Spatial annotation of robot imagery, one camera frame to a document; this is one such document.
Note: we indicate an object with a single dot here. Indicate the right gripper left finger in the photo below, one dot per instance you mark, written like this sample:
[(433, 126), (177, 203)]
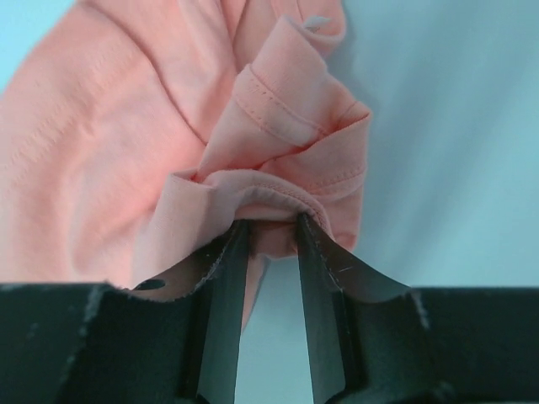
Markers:
[(210, 283)]

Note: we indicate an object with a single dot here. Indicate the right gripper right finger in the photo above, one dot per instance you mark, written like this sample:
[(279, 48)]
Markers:
[(333, 282)]

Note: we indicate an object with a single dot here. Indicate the pink t shirt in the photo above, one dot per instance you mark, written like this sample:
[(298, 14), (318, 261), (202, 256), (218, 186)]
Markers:
[(137, 131)]

